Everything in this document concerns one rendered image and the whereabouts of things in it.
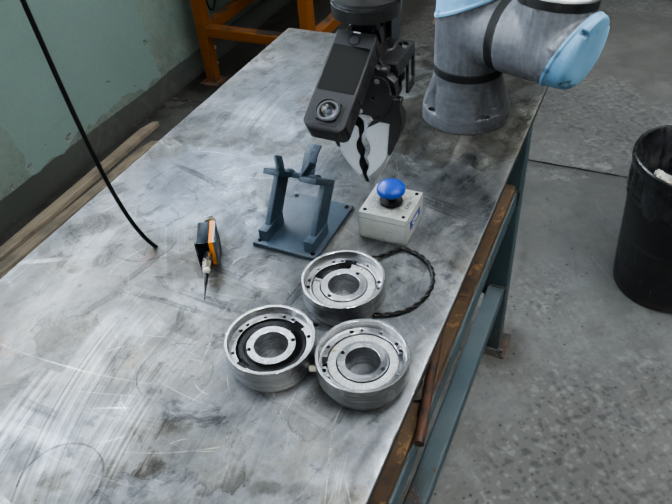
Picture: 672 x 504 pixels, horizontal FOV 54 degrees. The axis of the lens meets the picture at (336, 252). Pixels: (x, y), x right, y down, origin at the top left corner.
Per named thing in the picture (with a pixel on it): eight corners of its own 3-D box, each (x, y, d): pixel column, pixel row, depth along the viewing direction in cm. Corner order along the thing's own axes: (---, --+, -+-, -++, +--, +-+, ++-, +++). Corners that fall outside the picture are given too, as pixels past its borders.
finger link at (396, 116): (406, 151, 75) (406, 79, 69) (402, 158, 74) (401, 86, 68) (367, 144, 76) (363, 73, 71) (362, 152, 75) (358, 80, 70)
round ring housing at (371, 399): (406, 340, 80) (406, 316, 77) (413, 413, 72) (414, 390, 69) (318, 343, 80) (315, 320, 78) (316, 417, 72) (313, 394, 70)
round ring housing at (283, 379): (267, 413, 73) (262, 390, 70) (212, 361, 79) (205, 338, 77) (336, 359, 78) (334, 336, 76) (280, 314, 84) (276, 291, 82)
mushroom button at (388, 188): (399, 224, 92) (399, 195, 89) (372, 218, 94) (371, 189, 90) (409, 207, 95) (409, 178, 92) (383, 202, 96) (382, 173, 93)
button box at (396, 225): (406, 247, 92) (407, 219, 89) (359, 236, 95) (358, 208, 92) (425, 213, 98) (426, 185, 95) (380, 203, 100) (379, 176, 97)
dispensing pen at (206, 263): (189, 288, 83) (197, 207, 96) (196, 311, 86) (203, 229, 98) (207, 286, 83) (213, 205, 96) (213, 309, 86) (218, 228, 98)
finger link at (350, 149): (382, 159, 83) (380, 92, 76) (364, 186, 79) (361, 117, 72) (358, 155, 84) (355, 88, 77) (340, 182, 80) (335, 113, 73)
